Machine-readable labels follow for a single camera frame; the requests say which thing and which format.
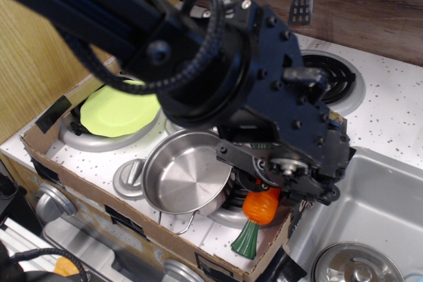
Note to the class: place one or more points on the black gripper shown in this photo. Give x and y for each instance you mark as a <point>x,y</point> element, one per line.
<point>294,177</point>

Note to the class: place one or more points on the orange toy carrot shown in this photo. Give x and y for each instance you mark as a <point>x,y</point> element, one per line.
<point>260,209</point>

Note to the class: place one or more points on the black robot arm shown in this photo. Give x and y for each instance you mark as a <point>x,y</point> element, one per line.
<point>234,67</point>

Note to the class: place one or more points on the light green plate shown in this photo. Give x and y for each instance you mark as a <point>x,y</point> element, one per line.
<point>112,113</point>

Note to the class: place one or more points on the stainless steel pot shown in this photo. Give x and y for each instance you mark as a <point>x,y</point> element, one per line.
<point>182,176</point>

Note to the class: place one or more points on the steel lid in sink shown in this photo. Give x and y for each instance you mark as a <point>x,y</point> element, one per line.
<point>352,261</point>

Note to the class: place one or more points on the grey toy sink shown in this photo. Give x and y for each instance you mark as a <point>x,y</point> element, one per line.
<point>380,205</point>

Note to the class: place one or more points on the back right black burner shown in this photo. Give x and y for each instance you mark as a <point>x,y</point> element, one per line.
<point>346,84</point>

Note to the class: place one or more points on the silver bottom stove knob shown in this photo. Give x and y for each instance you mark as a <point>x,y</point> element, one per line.
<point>177,271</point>

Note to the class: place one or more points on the silver stove knob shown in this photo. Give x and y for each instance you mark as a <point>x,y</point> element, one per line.
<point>52,204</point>
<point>177,271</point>

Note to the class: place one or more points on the silver knob left of pot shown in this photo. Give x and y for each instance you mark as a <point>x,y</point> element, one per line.
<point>127,180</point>

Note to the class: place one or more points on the hanging metal spatula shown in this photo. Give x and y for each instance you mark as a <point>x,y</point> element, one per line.
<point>300,13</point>

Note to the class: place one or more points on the cardboard fence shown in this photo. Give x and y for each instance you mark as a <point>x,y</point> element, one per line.
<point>86,178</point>

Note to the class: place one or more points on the front left burner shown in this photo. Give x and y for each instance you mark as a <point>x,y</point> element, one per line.
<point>75,135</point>

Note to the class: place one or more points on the silver front stove knob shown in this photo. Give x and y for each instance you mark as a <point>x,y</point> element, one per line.
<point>52,204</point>

